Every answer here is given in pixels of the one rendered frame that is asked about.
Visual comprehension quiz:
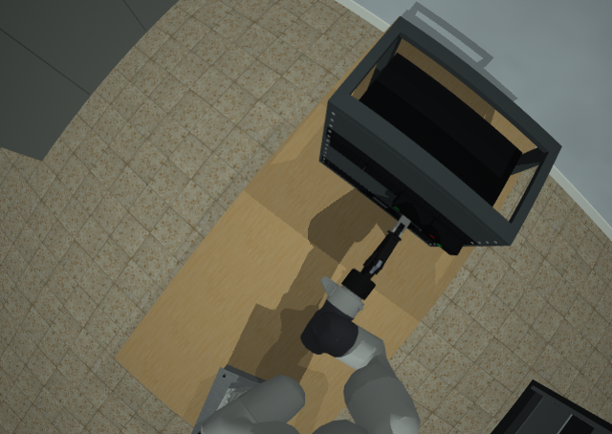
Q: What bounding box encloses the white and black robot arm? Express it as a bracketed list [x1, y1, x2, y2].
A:
[201, 276, 421, 434]

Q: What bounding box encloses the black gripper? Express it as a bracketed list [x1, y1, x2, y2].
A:
[341, 215, 411, 300]

